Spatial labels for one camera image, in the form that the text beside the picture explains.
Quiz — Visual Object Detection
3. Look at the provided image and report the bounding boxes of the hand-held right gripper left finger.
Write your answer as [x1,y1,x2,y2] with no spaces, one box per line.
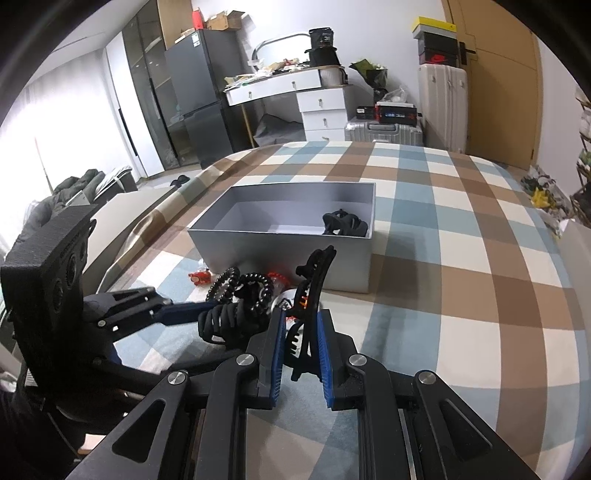
[65,307,286,480]

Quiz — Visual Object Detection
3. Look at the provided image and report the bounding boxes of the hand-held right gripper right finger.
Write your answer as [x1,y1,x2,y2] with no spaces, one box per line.
[318,309,542,480]

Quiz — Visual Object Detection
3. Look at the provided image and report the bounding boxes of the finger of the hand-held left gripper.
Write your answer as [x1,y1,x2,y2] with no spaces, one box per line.
[83,285,222,343]
[95,342,252,398]

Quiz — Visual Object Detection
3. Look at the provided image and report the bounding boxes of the black ribbed hair claw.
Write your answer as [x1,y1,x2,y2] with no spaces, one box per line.
[198,302,273,347]

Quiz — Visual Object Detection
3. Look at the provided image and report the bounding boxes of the black spiral hair tie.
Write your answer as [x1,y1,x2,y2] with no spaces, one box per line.
[205,267,242,303]
[235,273,276,319]

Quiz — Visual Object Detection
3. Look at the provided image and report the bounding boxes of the long black hair clip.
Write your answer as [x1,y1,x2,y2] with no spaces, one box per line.
[288,247,338,381]

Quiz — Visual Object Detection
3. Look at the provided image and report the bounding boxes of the grey cardboard box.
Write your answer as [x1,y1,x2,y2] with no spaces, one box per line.
[187,182,377,295]

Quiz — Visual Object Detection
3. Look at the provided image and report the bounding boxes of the black round hair claw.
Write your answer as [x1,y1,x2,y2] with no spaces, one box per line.
[322,209,371,238]

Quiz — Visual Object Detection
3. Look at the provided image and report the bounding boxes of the dark jacket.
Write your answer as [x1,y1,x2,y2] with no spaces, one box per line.
[25,168,107,241]

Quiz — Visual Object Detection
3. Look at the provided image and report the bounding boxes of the plaid bed sheet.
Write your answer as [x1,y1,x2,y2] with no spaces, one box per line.
[78,141,578,480]

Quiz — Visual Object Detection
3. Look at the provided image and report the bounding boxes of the glass door cabinet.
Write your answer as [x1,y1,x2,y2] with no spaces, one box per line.
[122,14,185,171]

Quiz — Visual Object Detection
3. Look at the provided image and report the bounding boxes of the dark grey refrigerator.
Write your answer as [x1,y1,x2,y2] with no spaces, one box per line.
[165,28,234,169]

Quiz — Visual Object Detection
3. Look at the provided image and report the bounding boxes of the silver hard suitcase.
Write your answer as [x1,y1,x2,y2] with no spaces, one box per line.
[344,117,424,147]

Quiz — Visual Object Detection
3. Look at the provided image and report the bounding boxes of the white drawer unit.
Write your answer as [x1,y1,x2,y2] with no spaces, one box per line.
[297,85,354,141]

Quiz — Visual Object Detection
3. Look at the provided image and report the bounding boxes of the white curved desk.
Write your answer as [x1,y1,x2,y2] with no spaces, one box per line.
[225,67,324,145]

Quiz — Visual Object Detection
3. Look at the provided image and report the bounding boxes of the black red printed box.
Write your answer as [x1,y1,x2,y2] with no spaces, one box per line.
[375,102,419,123]

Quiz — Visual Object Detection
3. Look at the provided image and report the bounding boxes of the pile of desk clutter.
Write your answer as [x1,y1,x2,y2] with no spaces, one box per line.
[226,58,319,88]

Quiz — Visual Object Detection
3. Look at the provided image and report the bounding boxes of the white hard suitcase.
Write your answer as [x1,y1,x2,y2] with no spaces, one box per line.
[418,64,469,153]

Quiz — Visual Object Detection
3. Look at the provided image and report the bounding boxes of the white cylindrical filter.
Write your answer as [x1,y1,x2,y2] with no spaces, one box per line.
[320,65,348,87]

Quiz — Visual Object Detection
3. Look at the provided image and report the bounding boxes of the dark wrapped bouquet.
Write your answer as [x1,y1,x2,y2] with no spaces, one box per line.
[349,59,391,90]

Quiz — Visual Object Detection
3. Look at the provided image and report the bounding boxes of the cardboard boxes on refrigerator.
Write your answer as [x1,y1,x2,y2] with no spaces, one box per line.
[205,10,245,31]

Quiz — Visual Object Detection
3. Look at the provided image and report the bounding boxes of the black stacked containers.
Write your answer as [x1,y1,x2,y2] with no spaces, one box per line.
[306,28,342,68]

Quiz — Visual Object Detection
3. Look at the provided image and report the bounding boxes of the metal storage rack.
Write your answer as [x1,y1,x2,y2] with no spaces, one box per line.
[570,88,591,217]

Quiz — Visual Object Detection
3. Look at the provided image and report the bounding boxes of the wooden door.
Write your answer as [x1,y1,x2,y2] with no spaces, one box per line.
[443,0,543,169]

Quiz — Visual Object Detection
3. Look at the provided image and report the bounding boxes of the grey shoe box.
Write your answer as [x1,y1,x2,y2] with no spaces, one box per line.
[416,32,460,49]

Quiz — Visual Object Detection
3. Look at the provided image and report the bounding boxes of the yellow shoe box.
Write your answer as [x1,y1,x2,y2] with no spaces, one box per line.
[412,17,458,35]

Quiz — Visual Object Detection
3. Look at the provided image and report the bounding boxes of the curved white mirror frame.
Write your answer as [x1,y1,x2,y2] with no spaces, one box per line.
[252,32,319,72]

